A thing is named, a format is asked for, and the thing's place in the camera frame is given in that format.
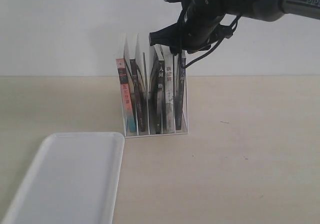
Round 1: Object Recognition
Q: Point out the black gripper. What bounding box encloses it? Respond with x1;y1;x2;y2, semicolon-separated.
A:
149;0;233;54

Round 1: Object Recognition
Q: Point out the dark blue moon book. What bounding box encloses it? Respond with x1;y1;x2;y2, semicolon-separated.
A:
175;50;186;130

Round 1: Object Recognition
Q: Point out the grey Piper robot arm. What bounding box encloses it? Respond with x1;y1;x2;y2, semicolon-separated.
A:
149;0;320;53

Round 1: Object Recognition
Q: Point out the grey white spine book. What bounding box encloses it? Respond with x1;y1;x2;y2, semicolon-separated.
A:
161;45;175;133

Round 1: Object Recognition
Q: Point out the black and white spine book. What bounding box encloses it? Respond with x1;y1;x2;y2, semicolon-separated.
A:
149;44;165;134

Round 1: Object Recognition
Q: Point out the dark brown spine book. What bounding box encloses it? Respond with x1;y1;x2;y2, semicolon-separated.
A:
129;33;148;132

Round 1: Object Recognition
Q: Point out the red spine book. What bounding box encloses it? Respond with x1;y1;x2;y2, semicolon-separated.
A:
115;33;138;132

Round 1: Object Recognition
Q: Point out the white plastic tray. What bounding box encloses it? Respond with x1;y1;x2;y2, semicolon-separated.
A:
2;132;125;224

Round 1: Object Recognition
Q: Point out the black cable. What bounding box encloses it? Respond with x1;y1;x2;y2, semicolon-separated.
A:
174;0;286;69

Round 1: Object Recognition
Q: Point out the white wire book rack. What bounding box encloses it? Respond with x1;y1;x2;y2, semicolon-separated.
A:
115;33;189;138

